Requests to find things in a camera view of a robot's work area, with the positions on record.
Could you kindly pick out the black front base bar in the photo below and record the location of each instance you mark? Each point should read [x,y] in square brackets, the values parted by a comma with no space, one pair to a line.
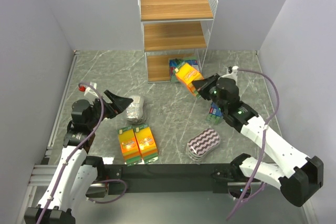
[172,178]

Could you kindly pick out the white wire wooden shelf rack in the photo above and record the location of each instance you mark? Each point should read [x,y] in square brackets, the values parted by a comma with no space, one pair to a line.
[175,29]

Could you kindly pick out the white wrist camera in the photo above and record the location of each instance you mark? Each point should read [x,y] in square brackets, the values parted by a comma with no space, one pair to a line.
[232,73]
[89,93]

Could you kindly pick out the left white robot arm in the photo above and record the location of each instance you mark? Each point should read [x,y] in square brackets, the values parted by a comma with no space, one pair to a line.
[76,170]

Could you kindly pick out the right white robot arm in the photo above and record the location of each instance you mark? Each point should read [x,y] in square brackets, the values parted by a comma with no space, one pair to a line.
[296,174]

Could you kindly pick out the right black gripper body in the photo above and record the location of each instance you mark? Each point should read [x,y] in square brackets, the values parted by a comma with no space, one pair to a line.
[207,88]

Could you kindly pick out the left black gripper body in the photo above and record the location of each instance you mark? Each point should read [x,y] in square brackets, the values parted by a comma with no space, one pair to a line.
[109,107]

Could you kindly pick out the blue green sponge pack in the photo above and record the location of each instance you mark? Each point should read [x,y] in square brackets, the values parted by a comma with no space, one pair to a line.
[173,63]
[193,62]

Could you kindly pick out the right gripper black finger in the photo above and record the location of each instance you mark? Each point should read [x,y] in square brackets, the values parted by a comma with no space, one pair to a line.
[203,94]
[205,84]

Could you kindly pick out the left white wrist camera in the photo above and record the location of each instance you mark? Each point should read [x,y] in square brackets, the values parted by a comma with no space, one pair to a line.
[89,93]

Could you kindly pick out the purple wavy sponge pack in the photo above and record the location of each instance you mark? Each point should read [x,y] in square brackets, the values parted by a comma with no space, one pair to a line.
[202,144]

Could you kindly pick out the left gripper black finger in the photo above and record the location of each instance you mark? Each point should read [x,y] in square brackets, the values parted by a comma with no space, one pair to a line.
[120,104]
[112,97]

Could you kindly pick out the aluminium frame rail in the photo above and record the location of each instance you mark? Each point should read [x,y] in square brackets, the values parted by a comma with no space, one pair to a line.
[174,116]

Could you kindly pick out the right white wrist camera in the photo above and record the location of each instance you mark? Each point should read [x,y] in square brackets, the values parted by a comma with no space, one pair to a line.
[232,73]

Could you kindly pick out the orange sponge pack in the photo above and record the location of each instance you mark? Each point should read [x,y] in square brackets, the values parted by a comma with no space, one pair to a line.
[186,74]
[129,146]
[146,143]

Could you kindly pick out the silver mesh scrubber pack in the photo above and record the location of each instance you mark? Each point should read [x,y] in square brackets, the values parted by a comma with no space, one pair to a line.
[135,112]

